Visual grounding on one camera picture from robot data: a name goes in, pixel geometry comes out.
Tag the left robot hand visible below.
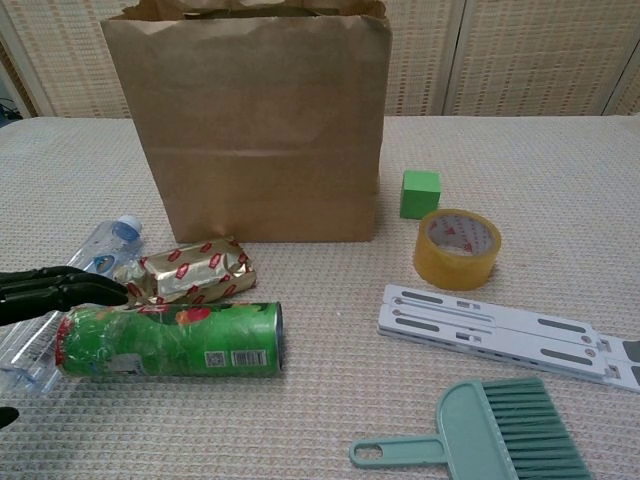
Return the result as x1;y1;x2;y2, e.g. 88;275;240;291
0;264;129;431

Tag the clear plastic water bottle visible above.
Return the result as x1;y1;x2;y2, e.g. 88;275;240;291
0;214;145;399

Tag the gold foil snack packet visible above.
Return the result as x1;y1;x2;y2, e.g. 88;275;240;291
113;238;260;307

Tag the green chips can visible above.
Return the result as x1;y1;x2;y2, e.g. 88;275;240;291
54;299;287;382

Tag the brown paper bag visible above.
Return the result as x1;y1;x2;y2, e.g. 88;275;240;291
100;0;393;246

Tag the beige woven tablecloth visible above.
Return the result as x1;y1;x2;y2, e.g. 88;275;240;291
0;115;640;480

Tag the green cube block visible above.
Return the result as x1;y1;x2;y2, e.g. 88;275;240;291
398;169;444;220

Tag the clear packing tape roll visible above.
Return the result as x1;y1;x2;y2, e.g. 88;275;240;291
412;208;503;292

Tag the teal hand brush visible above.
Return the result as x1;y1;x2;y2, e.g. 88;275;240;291
348;377;594;480

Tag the white folding laptop stand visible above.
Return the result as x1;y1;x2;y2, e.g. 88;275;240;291
375;283;640;394

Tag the bamboo folding screen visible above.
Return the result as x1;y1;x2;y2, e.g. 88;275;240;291
0;0;640;120

